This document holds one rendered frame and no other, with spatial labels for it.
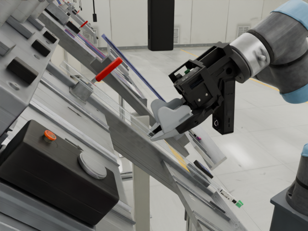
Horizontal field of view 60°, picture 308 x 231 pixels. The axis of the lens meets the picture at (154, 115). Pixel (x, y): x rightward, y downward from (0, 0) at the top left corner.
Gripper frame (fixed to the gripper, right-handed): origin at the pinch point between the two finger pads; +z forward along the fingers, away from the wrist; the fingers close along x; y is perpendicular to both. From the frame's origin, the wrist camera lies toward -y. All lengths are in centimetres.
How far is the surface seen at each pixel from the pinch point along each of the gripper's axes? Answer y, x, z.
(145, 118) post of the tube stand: -13.8, -37.5, 1.4
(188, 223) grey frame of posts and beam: -37.5, -12.4, 9.5
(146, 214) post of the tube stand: -48, -37, 25
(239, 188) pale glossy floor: -128, -91, -18
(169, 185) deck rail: -18.1, -8.0, 5.6
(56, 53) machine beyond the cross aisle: -15, -440, 72
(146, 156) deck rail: -7.5, -8.0, 5.2
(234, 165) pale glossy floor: -135, -118, -27
